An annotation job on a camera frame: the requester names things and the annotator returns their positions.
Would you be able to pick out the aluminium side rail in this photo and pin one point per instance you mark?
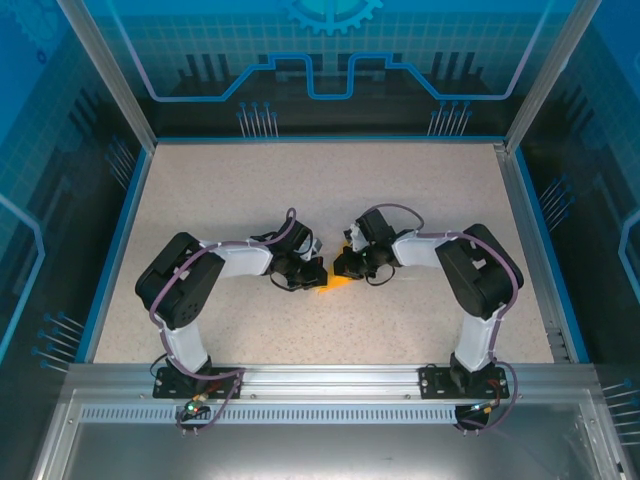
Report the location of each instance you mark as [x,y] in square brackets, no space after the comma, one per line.
[520,200]

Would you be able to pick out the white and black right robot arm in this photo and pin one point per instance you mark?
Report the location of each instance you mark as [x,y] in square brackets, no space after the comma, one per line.
[480,270]

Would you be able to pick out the aluminium frame post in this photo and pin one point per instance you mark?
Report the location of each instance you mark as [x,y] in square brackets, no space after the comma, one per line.
[540,75]
[111,75]

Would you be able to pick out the aluminium mounting rail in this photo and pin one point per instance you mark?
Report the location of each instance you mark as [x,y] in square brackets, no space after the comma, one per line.
[325,382]

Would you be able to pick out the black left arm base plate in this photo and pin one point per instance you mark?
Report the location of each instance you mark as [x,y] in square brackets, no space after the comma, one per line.
[165,390]

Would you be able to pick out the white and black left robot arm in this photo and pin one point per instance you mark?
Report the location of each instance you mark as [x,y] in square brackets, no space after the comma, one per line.
[180,280]

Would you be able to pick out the grey metal sheet platform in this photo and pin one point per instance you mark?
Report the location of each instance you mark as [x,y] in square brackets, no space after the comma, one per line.
[325,455]

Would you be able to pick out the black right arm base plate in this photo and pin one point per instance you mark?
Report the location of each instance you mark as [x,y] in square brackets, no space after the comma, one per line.
[432,385]

